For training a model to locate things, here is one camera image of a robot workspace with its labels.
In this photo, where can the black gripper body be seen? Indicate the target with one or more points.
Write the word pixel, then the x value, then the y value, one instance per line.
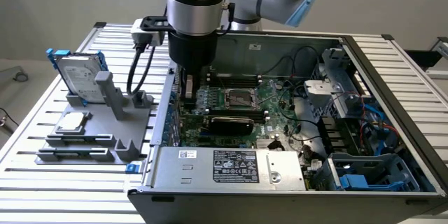
pixel 192 51

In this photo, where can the black RAM slot bank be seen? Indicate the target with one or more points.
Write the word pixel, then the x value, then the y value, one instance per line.
pixel 244 113
pixel 237 78

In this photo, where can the green motherboard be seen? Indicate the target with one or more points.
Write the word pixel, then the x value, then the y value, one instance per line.
pixel 226 140

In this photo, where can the grey printed parts rack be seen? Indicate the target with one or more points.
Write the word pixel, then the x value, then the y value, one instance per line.
pixel 104 134

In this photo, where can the silver chipset heatsink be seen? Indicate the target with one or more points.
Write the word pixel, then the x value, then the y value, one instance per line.
pixel 266 144

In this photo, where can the silver power supply unit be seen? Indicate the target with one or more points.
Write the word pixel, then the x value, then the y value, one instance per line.
pixel 196 171

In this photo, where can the hard disk in blue carrier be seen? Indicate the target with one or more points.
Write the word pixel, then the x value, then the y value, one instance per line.
pixel 78 77

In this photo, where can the small blue case latch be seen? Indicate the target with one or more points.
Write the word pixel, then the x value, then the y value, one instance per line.
pixel 132 169

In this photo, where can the silver CPU chip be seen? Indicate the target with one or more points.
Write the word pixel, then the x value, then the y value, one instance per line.
pixel 70 121

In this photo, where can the grey metal drive cage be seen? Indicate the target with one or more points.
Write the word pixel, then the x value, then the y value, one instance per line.
pixel 336 87

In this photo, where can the black fan shroud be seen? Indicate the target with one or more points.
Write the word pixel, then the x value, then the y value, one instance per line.
pixel 337 134

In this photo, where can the grey caster wheel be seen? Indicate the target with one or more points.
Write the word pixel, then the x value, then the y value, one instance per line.
pixel 20 76

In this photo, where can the black open PC case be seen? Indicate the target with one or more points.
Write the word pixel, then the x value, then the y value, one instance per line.
pixel 280 208

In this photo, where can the blue plastic disk bay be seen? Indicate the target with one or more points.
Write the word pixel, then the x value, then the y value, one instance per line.
pixel 366 174

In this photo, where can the CPU socket with metal frame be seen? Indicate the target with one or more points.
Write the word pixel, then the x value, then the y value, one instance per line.
pixel 241 98

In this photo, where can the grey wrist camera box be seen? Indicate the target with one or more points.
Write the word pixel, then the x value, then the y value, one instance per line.
pixel 145 33

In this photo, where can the aluminium frame side table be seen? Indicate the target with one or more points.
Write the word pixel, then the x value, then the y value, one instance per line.
pixel 433 53

